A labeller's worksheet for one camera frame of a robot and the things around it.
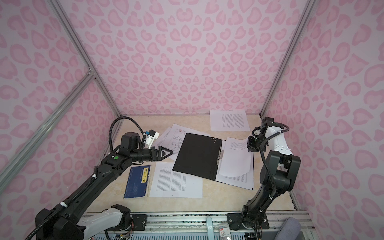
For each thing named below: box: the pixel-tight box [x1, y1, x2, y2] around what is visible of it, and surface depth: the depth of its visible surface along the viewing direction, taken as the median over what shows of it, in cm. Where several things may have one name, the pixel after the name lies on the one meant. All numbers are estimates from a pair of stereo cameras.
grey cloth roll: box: [274, 217, 301, 240], surface depth 70 cm
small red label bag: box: [217, 223, 231, 238], surface depth 70 cm
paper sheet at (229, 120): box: [210, 109, 251, 132], surface depth 120 cm
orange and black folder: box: [172, 133, 253, 191], surface depth 97 cm
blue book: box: [123, 165, 151, 199], surface depth 86 cm
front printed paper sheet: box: [149, 162, 203, 198], surface depth 88 cm
